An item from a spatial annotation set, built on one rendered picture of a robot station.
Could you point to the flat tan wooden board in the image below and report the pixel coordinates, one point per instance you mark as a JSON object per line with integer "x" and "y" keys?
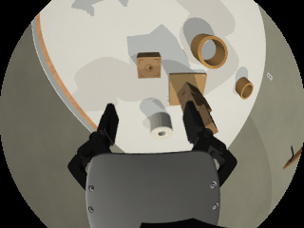
{"x": 177, "y": 80}

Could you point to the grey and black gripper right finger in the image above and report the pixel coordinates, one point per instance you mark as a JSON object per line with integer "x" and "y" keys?
{"x": 202, "y": 138}

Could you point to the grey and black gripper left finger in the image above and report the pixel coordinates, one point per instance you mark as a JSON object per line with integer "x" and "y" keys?
{"x": 98, "y": 143}

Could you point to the brown cardboard carton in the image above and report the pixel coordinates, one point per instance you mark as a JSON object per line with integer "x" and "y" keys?
{"x": 198, "y": 101}
{"x": 207, "y": 120}
{"x": 149, "y": 65}
{"x": 184, "y": 91}

